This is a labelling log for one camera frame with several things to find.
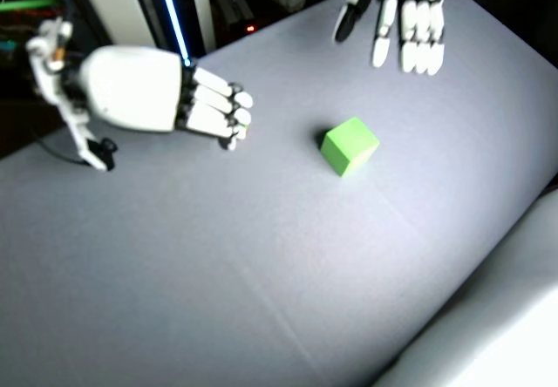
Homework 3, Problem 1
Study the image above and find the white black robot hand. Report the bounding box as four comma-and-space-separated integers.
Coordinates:
79, 45, 255, 152
332, 0, 447, 78

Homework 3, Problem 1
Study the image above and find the blue light strip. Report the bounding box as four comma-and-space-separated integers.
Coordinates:
154, 0, 194, 68

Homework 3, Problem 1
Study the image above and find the white upright panel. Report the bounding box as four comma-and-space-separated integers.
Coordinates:
73, 0, 149, 51

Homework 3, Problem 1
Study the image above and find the black device with red light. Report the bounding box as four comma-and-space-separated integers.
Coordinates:
208, 0, 282, 52

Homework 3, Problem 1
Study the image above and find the green foam cube block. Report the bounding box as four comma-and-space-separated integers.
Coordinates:
320, 116, 381, 178

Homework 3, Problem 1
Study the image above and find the grey table cloth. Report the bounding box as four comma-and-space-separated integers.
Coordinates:
0, 0, 558, 387

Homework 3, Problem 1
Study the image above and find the wrist camera on white bracket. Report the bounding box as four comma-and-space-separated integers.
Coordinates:
58, 98, 119, 173

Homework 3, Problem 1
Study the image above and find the green cable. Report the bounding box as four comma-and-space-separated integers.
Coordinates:
0, 0, 60, 13

